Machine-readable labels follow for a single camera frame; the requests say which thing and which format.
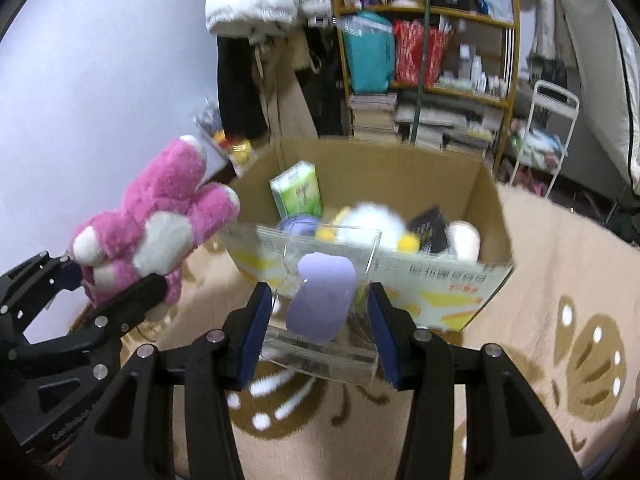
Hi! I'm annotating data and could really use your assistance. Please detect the stack of books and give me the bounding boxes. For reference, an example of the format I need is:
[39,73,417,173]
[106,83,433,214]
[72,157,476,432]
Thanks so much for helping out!
[347,92,506,153]

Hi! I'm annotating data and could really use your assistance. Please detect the green pole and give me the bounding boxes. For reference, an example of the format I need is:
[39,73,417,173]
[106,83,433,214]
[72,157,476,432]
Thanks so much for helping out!
[412,0,433,146]

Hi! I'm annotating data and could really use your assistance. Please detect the beige hanging pants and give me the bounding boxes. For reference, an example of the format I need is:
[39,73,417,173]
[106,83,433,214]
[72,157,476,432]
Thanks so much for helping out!
[250,30,321,141]

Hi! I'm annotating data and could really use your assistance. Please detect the wooden shelf with items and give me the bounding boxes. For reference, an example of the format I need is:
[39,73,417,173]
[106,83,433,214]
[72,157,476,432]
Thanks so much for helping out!
[327,0,521,176]

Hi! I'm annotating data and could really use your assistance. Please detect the white fluffy keychain plush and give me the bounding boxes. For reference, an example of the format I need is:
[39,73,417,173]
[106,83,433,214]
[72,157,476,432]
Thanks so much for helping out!
[340,202,406,246]

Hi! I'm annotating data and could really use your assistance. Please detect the yellow plush toy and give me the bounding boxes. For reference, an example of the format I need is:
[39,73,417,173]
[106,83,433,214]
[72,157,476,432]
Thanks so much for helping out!
[315,205,421,256]

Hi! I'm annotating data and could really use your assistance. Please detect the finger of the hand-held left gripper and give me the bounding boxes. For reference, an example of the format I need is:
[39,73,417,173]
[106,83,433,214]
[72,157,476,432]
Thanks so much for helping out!
[15,274,168,391]
[0,251,83,333]

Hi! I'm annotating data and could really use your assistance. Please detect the white canopy fabric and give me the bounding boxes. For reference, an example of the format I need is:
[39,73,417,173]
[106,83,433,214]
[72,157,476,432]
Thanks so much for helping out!
[540,0,640,191]

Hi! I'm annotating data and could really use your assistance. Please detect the teal bag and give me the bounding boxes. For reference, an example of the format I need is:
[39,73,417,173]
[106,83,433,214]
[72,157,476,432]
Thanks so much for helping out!
[342,12,396,95]

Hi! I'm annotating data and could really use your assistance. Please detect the white metal rack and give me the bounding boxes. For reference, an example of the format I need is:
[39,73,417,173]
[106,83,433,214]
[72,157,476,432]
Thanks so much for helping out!
[507,80,581,198]

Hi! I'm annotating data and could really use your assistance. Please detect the plastic bag of toys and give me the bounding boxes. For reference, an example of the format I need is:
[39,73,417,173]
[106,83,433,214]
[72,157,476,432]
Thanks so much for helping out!
[195,102,256,181]

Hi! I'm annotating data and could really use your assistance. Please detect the pink plush bear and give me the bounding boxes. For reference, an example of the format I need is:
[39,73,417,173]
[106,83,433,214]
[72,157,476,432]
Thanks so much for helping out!
[67,135,241,321]

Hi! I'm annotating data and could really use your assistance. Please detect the red patterned bag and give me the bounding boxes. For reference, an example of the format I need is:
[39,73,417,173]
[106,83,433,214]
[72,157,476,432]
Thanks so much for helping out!
[392,19,451,88]

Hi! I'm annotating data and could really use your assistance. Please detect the cardboard box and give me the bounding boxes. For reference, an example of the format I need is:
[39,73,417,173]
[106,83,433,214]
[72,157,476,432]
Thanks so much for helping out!
[220,135,516,333]

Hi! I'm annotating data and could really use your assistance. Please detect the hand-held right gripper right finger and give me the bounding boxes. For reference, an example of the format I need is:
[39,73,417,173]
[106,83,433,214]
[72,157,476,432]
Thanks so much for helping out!
[367,282,583,480]

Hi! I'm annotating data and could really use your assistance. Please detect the lilac soft toy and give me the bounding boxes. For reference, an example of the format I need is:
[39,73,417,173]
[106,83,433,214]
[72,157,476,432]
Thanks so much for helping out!
[285,252,358,346]

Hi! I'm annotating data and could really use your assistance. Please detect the clear plastic box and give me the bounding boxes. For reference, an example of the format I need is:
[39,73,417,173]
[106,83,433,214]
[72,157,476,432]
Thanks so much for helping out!
[260,225,383,386]

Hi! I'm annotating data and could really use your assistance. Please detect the black hanging garment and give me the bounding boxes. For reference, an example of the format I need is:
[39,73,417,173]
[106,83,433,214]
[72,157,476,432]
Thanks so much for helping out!
[216,35,271,141]

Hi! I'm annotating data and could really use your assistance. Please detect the black packet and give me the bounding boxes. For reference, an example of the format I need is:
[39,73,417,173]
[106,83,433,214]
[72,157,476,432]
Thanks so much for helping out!
[405,205,453,256]

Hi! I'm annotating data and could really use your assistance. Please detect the beige patterned rug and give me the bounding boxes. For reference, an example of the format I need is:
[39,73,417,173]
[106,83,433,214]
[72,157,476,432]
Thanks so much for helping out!
[70,180,640,480]

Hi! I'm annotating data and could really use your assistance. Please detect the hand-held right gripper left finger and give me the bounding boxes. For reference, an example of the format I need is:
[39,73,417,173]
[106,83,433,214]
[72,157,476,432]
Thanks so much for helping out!
[70,282,273,480]

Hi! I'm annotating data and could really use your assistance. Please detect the black hanging trousers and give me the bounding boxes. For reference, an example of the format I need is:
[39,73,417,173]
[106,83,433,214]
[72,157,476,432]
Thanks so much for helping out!
[295,27,346,136]

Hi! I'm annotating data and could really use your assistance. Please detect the green tissue pack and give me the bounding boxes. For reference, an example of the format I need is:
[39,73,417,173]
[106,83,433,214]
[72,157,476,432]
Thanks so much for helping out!
[270,161,325,220]

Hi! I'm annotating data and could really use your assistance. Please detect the pale soft roll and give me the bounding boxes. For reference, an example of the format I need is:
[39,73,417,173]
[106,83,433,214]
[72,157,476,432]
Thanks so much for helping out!
[445,220,482,261]

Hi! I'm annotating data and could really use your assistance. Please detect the row of white bottles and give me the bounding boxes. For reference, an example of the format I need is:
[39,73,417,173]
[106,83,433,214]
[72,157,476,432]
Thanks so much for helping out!
[440,42,508,96]

